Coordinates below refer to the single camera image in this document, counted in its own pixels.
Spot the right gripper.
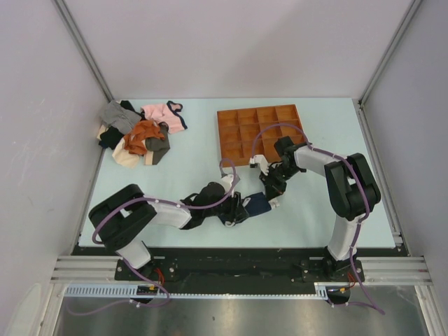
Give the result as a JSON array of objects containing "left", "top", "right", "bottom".
[{"left": 260, "top": 162, "right": 302, "bottom": 201}]

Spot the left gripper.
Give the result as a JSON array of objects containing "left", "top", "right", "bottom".
[{"left": 204, "top": 188, "right": 249, "bottom": 221}]

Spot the navy underwear with white trim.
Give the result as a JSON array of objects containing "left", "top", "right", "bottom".
[{"left": 222, "top": 192, "right": 279, "bottom": 227}]

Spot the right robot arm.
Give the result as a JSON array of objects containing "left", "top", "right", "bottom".
[{"left": 251, "top": 136, "right": 381, "bottom": 281}]

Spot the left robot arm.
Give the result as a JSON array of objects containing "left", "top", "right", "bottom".
[{"left": 88, "top": 182, "right": 249, "bottom": 280}]

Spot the olive and beige underwear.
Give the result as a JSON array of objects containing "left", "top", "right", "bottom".
[{"left": 144, "top": 135, "right": 170, "bottom": 165}]

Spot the pink underwear with navy trim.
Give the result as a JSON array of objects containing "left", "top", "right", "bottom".
[{"left": 141, "top": 101, "right": 188, "bottom": 134}]

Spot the orange underwear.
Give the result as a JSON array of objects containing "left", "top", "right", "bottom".
[{"left": 124, "top": 120, "right": 165, "bottom": 155}]

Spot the cream underwear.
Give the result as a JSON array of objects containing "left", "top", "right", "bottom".
[{"left": 112, "top": 138, "right": 140, "bottom": 169}]

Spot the black underwear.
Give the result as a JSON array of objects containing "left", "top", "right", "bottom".
[{"left": 99, "top": 127, "right": 124, "bottom": 150}]

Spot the grey ribbed underwear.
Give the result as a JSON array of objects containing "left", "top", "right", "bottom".
[{"left": 99, "top": 101, "right": 141, "bottom": 135}]

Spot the wooden compartment tray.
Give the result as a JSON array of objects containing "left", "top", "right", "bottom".
[{"left": 217, "top": 104, "right": 305, "bottom": 166}]

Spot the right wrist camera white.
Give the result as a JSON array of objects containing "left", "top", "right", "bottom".
[{"left": 249, "top": 155, "right": 270, "bottom": 176}]

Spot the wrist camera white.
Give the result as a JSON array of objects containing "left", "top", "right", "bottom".
[
  {"left": 220, "top": 174, "right": 240, "bottom": 197},
  {"left": 249, "top": 155, "right": 270, "bottom": 176}
]

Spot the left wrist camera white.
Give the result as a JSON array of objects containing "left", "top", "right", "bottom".
[{"left": 220, "top": 174, "right": 240, "bottom": 197}]

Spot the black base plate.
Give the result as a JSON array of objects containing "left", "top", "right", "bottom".
[{"left": 115, "top": 247, "right": 365, "bottom": 284}]

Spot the grey slotted cable duct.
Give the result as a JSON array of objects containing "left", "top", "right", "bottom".
[{"left": 65, "top": 283, "right": 328, "bottom": 300}]

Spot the aluminium corner post right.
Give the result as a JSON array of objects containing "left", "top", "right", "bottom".
[{"left": 360, "top": 0, "right": 424, "bottom": 106}]

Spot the aluminium corner post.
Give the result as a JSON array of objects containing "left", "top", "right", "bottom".
[
  {"left": 52, "top": 0, "right": 114, "bottom": 102},
  {"left": 360, "top": 0, "right": 424, "bottom": 106}
]

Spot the aluminium rail front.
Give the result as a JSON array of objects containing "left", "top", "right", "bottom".
[{"left": 52, "top": 256, "right": 433, "bottom": 286}]

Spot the aluminium corner post left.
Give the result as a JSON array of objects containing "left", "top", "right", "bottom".
[{"left": 52, "top": 0, "right": 114, "bottom": 102}]

